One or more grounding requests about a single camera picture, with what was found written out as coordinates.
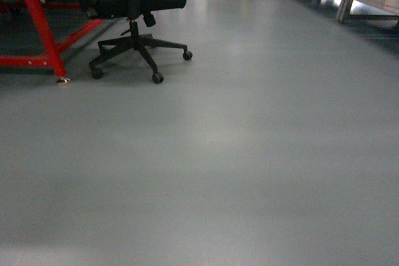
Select red metal frame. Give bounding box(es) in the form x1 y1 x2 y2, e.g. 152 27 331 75
1 0 103 86

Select black office chair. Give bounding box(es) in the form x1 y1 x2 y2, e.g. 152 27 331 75
72 0 193 84

